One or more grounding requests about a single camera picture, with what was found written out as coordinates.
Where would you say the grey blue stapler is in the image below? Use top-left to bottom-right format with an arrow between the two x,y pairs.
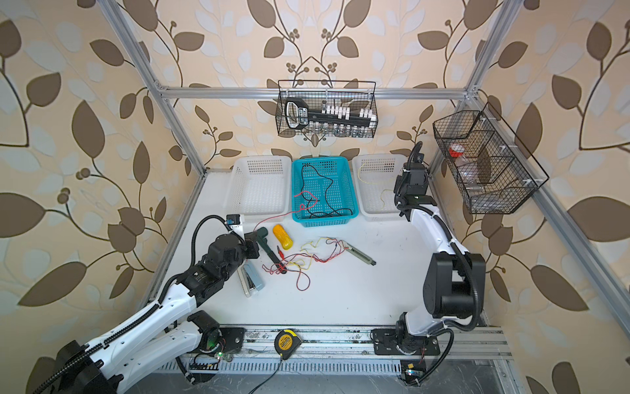
236,261 -> 265,298

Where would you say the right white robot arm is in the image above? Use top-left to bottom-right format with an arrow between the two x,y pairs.
371,142 -> 486,356

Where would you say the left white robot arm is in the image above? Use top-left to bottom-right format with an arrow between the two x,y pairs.
35,231 -> 259,393

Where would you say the white plastic basket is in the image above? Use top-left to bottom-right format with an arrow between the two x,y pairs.
223,156 -> 292,220
352,154 -> 410,222

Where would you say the green utility knife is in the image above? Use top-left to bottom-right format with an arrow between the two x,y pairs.
341,241 -> 377,266

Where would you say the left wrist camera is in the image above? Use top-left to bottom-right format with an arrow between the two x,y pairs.
226,213 -> 244,237

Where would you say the yellow tape measure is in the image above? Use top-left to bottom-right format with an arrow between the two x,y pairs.
274,329 -> 303,361

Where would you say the green pipe wrench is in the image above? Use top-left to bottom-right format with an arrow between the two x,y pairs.
255,227 -> 287,274

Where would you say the teal plastic basket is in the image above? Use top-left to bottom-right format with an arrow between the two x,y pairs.
291,157 -> 359,228

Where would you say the yellow cable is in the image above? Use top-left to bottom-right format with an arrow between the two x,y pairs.
358,162 -> 397,208

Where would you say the black wire basket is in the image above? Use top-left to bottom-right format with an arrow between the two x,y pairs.
432,103 -> 550,214
275,79 -> 379,139

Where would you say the aluminium frame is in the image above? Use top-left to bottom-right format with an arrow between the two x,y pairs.
83,0 -> 630,394

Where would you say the right white plastic basket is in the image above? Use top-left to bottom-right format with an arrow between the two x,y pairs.
352,154 -> 410,222

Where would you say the right black wire basket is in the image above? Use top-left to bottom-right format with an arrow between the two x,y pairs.
432,103 -> 550,214

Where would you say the left white plastic basket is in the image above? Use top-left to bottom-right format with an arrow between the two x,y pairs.
223,156 -> 292,220

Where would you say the red item in basket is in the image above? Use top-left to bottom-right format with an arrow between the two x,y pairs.
448,143 -> 465,159

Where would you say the back black wire basket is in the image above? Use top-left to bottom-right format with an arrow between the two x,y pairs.
275,79 -> 379,139

